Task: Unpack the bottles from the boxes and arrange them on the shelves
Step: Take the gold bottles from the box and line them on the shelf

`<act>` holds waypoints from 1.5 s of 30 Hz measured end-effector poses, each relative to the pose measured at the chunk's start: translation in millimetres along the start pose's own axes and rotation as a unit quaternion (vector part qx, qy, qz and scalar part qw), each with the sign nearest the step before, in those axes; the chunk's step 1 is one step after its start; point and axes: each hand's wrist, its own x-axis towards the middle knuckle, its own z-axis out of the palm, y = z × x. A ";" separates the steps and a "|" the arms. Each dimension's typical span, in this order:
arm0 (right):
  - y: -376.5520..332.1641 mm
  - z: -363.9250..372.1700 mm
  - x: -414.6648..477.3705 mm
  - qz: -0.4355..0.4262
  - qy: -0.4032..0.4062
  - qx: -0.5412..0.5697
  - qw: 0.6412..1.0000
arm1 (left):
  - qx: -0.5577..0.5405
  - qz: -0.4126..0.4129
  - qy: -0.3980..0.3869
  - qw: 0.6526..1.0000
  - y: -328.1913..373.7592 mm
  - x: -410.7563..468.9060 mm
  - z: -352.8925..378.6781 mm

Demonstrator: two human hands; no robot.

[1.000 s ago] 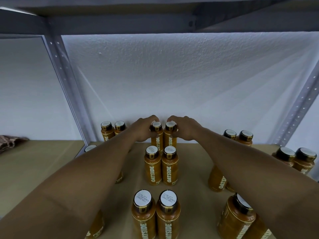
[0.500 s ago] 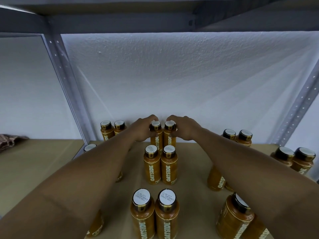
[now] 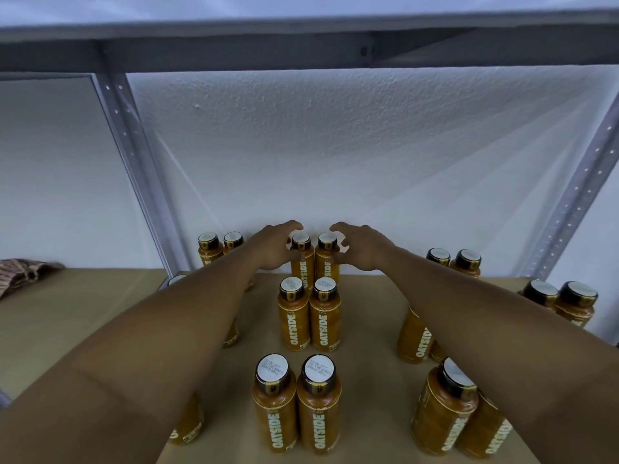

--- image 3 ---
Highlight striped red cloth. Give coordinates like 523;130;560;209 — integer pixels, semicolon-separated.
0;258;67;300

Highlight golden Oatside bottle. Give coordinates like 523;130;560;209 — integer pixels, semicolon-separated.
316;231;344;284
291;231;317;291

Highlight person's right hand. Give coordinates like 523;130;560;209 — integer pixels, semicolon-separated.
329;222;398;273

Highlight person's left forearm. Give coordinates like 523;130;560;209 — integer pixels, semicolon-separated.
0;248;267;464

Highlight person's right forearm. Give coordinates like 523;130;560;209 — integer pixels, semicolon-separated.
382;248;619;464

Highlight group of orange Oatside bottles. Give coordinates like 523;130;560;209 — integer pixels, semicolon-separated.
157;231;599;458

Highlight white metal shelving rack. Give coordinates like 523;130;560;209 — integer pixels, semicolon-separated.
0;0;619;464

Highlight person's left hand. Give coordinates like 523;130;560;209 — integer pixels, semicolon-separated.
242;220;306;273

